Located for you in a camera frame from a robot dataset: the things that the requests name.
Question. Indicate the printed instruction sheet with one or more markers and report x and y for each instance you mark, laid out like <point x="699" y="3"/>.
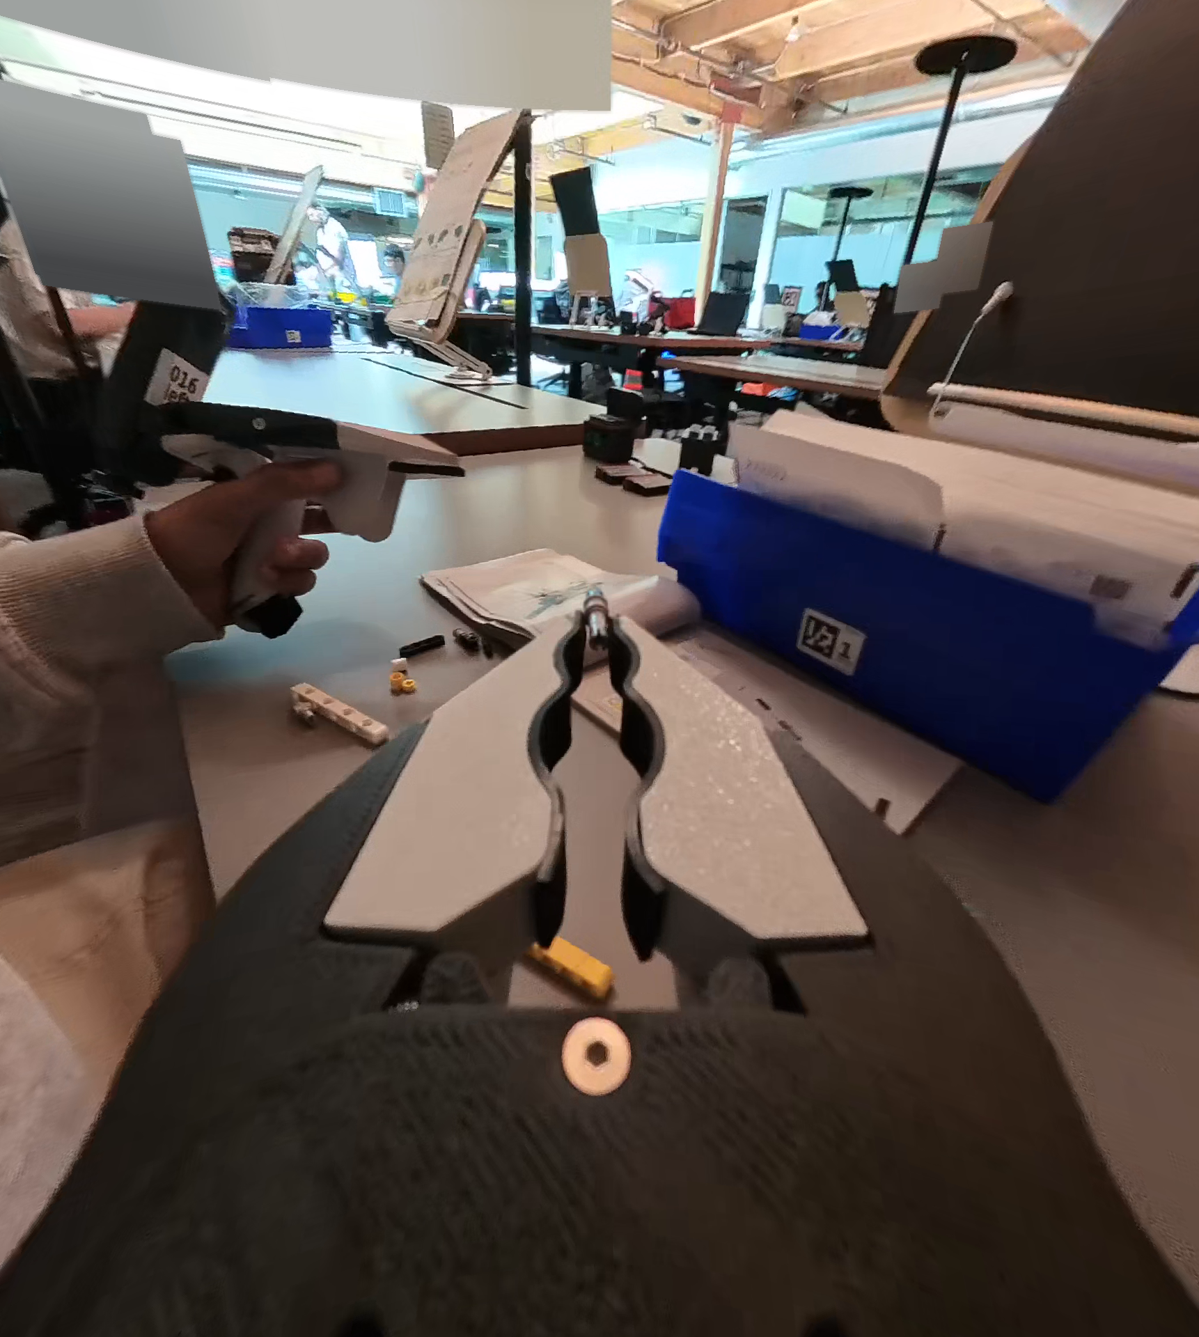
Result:
<point x="851" y="773"/>

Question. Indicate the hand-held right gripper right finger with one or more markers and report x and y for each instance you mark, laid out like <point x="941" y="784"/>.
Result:
<point x="746" y="837"/>

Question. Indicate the small black box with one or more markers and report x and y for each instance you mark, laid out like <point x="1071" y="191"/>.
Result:
<point x="699" y="452"/>

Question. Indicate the black floor lamp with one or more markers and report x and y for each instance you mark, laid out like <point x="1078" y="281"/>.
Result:
<point x="943" y="157"/>

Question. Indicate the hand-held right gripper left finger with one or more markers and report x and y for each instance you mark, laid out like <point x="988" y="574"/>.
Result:
<point x="433" y="837"/>

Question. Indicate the black laptop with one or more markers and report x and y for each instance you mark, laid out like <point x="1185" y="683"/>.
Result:
<point x="722" y="313"/>

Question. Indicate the blue storage bin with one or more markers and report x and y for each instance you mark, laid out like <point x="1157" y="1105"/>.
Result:
<point x="282" y="326"/>

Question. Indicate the cardboard sheet on stand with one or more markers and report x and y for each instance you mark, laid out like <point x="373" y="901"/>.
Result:
<point x="453" y="242"/>

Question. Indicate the black charger box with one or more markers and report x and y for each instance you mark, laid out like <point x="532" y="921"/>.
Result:
<point x="609" y="437"/>

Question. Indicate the lego instruction booklet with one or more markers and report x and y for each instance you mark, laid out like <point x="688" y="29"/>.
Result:
<point x="517" y="596"/>

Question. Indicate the white lego beam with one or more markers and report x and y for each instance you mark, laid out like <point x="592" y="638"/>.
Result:
<point x="344" y="717"/>

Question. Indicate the person's beige trousers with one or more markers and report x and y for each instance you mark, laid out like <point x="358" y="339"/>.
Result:
<point x="89" y="940"/>

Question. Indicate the person's left hand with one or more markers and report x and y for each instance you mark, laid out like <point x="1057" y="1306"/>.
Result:
<point x="192" y="544"/>

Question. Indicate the black lego axle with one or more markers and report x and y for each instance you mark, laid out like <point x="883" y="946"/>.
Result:
<point x="423" y="647"/>

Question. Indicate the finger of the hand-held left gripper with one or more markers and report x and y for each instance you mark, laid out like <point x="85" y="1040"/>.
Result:
<point x="371" y="461"/>

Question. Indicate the person's left forearm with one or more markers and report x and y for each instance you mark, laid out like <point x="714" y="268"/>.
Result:
<point x="37" y="679"/>

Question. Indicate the dark flat battery packs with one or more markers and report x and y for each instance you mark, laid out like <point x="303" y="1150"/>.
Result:
<point x="633" y="480"/>

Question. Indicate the wood-edged white table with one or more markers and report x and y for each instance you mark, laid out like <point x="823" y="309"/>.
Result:
<point x="371" y="397"/>

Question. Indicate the dark cardboard-edged panel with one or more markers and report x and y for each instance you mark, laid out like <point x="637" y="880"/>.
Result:
<point x="1132" y="210"/>

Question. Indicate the blue plastic bin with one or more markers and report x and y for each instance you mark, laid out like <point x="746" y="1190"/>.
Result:
<point x="924" y="649"/>

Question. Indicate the yellow lego beam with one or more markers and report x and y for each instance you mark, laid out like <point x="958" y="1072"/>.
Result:
<point x="573" y="966"/>

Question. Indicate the black pole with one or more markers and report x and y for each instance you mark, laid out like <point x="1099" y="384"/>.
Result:
<point x="525" y="262"/>

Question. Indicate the small black lego connector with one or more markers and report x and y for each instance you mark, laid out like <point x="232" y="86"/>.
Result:
<point x="470" y="640"/>

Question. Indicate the white papers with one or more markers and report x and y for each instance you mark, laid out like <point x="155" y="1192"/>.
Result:
<point x="1027" y="503"/>

